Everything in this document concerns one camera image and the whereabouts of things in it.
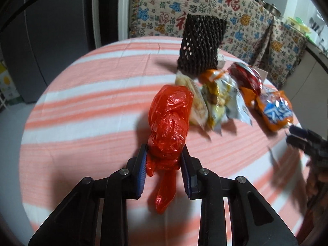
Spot red plastic bag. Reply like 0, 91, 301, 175
146, 84, 194, 214

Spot green plastic containers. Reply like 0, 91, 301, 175
287, 17, 312, 35

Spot orange blue-print snack packet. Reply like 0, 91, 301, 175
241, 87, 294, 134

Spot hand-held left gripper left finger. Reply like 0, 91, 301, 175
28, 143, 149, 246

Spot orange striped tablecloth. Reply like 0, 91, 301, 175
19, 36, 315, 246

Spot red round snack packet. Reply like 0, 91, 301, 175
228, 62, 263, 95

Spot dark grey refrigerator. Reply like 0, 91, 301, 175
0, 0, 100, 104

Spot silver snack packet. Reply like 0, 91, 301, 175
225, 82, 253, 126

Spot white red paper carton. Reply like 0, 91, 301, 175
252, 67, 268, 79

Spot metal pot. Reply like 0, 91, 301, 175
264, 2, 281, 14

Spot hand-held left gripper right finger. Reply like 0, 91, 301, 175
180, 145, 299, 246

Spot black foam mesh sleeve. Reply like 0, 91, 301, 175
177, 13, 227, 77

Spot hanging kitchen utensils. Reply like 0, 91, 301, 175
309, 17, 323, 35

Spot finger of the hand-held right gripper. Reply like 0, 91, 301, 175
286, 135, 312, 151
289, 125, 318, 139

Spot yellow cardboard box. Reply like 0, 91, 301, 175
0, 59, 18, 100

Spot orange yellow snack packet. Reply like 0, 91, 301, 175
200, 69, 236, 135

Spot clear cream snack packet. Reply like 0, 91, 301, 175
175, 72, 208, 129

